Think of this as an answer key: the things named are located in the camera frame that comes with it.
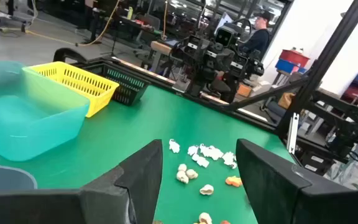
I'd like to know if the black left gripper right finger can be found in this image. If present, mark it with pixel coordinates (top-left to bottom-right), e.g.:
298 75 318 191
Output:
235 138 358 224

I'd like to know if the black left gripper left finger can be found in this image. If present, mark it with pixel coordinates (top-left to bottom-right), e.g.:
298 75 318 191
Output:
0 139 163 224

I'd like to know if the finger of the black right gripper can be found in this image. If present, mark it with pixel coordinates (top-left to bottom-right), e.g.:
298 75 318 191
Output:
171 34 205 65
230 55 265 78

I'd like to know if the orange cardboard box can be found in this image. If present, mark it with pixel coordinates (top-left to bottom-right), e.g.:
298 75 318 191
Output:
237 83 253 98

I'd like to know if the wooden stool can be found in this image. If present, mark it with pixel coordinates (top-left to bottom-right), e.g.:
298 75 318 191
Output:
150 40 172 57

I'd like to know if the person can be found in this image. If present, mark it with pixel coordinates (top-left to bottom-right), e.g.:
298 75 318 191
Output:
239 10 273 60

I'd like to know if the blue storage bin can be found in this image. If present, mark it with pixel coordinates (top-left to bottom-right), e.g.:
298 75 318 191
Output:
274 58 308 75

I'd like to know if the laptop screen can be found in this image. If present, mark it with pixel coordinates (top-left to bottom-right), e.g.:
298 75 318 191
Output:
213 11 233 34

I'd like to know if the red storage bin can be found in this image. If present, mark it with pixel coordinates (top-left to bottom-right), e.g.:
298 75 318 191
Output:
278 49 311 68

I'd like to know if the brown bag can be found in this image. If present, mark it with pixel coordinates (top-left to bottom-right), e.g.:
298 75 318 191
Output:
277 92 296 110

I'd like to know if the black slotted plastic basket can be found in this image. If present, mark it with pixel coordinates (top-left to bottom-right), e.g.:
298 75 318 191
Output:
81 62 151 106

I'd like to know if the yellow slotted plastic basket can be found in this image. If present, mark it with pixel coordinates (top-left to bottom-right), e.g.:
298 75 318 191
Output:
22 61 120 118

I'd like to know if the teal translucent plastic bin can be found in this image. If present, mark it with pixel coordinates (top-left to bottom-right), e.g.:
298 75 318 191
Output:
0 60 91 162

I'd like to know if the grey-blue plastic bin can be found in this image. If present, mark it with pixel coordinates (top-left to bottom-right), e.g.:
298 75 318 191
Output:
0 163 38 191

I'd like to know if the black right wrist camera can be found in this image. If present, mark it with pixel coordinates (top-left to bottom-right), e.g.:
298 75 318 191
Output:
214 26 239 48

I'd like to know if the yellow hanging cable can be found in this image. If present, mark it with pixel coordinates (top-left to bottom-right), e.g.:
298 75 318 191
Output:
162 0 169 40

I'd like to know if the white mounting bracket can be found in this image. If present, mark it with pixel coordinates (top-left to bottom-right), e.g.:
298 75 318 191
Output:
287 112 300 156

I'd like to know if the black cable loop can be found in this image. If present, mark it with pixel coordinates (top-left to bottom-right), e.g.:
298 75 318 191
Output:
53 47 88 63

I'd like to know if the yellow floor cable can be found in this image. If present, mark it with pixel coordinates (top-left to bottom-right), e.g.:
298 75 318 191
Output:
0 0 121 47

